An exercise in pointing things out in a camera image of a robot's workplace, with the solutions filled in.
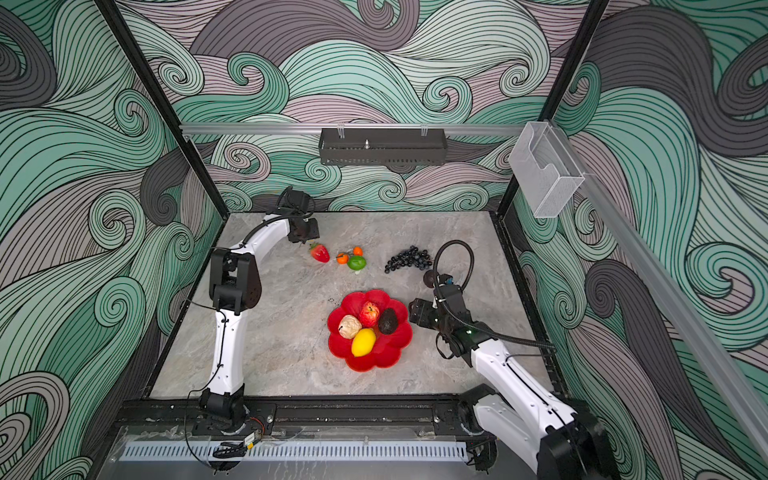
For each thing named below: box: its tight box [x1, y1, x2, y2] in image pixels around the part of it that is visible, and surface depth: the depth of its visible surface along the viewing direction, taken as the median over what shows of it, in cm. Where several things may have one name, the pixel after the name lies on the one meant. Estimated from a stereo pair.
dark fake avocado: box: [378, 308, 398, 335], surface depth 87 cm
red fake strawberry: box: [309, 243, 331, 263], surface depth 106 cm
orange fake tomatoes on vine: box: [336, 246, 363, 264], surface depth 106 cm
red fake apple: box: [360, 301, 380, 328], surface depth 87 cm
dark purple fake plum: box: [423, 269, 439, 288], surface depth 100 cm
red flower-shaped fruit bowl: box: [327, 289, 413, 372], surface depth 87 cm
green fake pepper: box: [347, 256, 367, 271], surface depth 105 cm
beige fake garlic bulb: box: [338, 314, 362, 340], surface depth 85 cm
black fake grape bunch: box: [384, 245, 432, 274], surface depth 105 cm
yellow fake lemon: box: [351, 328, 377, 357], surface depth 84 cm
